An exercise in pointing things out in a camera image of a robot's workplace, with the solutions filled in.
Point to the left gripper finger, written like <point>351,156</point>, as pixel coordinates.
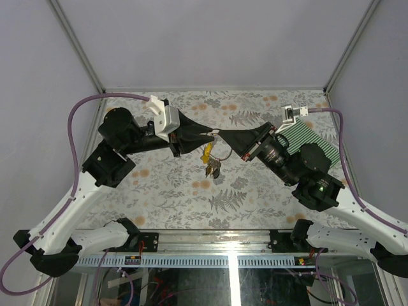
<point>186,143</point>
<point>189,127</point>

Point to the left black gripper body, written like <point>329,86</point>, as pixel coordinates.
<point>172,142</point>

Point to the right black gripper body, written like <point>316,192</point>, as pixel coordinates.
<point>268,150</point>

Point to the large metal keyring with keys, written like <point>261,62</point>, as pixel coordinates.
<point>213,167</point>

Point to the key with yellow tag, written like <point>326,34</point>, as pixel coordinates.
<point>206,153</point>

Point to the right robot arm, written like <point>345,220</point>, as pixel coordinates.
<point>307,171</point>

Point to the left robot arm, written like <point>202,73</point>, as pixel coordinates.
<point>54,245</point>

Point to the green striped folded cloth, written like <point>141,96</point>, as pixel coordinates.
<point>300,134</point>

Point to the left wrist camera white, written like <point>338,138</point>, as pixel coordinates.
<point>155,106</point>

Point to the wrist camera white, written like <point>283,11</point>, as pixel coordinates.
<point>155,106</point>
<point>290,115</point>

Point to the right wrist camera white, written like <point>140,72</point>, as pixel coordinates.
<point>290,115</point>

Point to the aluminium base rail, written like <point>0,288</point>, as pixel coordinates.
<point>198,242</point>

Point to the white slotted cable duct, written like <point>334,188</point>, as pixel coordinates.
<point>170,261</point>

